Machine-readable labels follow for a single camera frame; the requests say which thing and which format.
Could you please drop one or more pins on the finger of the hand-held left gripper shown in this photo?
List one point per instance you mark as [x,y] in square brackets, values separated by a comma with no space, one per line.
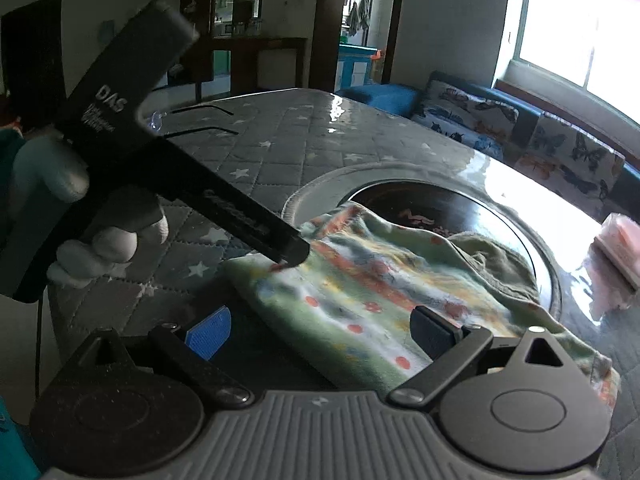
[235,210]

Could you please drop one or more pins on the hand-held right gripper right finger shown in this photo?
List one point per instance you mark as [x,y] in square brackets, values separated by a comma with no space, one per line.
[432,331]

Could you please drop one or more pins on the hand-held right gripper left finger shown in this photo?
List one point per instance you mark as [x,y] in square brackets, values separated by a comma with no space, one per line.
[210,332]

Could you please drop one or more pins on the green printed baby cardigan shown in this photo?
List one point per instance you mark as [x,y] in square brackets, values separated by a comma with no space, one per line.
[360,285]

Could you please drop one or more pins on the hanging clothes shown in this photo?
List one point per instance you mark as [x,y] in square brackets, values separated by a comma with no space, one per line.
[359,17]

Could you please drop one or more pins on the person's left hand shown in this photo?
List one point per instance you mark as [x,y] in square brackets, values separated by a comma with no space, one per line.
[125,220]

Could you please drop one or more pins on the dark door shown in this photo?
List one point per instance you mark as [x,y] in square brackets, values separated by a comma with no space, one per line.
[30,50]

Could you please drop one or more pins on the round black induction cooktop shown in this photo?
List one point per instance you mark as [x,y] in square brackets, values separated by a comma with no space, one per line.
[450,205]

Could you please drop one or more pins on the dark wooden cabinet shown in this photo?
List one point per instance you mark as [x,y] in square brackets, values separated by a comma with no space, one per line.
[260,55]

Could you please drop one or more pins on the blue sofa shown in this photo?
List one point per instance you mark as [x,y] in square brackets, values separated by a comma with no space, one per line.
[380,97]

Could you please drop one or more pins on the blue cabinet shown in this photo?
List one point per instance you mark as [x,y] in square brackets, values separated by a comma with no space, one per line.
[357,65]

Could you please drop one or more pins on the pink tissue pack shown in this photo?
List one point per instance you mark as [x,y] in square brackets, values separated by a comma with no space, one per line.
[617,245]

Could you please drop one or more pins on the butterfly print cushion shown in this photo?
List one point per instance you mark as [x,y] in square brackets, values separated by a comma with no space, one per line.
[570,160]
[465,115]

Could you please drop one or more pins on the teal cloth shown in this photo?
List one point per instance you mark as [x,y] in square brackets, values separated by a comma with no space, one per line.
[12,445]

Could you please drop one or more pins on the window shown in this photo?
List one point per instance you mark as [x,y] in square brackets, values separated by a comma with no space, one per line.
[575,20]

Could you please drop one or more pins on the brown door frame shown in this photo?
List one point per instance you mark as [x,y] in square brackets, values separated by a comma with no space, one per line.
[395,20]

